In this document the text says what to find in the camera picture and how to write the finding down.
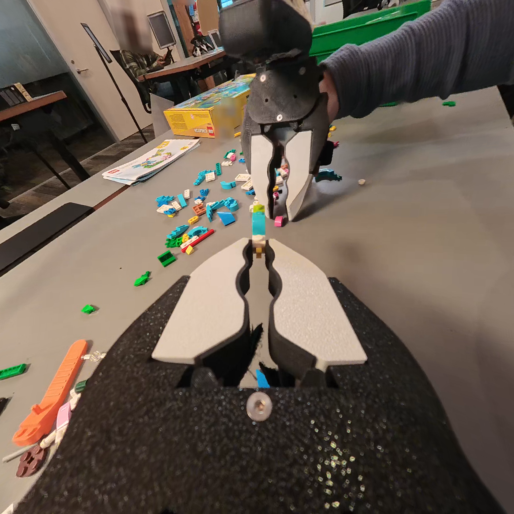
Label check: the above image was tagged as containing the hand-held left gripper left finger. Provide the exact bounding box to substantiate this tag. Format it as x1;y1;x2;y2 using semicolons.
150;237;251;366

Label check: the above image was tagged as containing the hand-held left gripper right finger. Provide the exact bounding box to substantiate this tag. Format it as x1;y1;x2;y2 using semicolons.
266;238;369;371

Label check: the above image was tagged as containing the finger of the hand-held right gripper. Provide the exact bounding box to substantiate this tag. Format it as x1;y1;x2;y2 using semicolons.
282;128;315;222
250;133;279;220

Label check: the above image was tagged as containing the small multicoloured lego build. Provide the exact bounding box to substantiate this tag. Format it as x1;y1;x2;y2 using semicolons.
249;203;267;259

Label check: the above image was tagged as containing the person's right forearm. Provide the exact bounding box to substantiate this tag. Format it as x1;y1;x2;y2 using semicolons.
320;0;514;120

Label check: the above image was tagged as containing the scatter of loose lego pieces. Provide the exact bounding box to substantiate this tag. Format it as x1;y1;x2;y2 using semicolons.
154;120;343;255

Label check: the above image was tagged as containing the yellow lego box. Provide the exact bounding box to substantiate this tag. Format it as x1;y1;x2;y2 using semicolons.
163;73;258;139

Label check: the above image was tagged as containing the lego instruction booklet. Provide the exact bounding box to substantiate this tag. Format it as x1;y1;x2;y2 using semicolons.
101;138;201;186

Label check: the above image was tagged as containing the brown round lego plate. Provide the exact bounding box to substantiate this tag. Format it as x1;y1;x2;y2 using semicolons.
16;446;48;478

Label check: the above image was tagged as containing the person's right hand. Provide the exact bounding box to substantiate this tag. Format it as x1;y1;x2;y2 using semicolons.
319;74;341;121

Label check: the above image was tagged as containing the green plastic bin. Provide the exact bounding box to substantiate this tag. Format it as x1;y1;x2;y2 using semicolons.
309;0;432;108

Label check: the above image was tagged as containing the wooden office desk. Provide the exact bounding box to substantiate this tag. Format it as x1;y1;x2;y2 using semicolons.
138;50;226;95

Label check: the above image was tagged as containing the brown cardboard sign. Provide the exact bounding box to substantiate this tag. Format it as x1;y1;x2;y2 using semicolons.
196;0;221;36

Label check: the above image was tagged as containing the white framed monitor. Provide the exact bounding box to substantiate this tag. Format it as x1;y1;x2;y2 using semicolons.
146;11;177;50

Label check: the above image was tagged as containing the black office chair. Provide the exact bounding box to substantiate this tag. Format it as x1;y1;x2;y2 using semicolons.
109;50;155;115

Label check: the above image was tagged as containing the orange brick separator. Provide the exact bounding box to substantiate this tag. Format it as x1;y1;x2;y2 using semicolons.
12;339;88;447

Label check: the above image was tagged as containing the black desk divider strip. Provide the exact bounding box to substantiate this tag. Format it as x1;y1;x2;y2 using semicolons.
0;202;95;274

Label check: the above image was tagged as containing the black tripod stand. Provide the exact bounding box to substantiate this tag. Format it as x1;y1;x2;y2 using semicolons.
80;23;148;144

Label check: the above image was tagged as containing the white door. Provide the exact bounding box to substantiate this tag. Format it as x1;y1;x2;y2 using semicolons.
26;0;155;143

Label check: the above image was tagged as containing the wooden side desk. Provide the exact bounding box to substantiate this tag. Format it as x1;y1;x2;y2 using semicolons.
0;90;91;189

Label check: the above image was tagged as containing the dark box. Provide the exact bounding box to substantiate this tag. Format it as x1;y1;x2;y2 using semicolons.
0;82;33;108

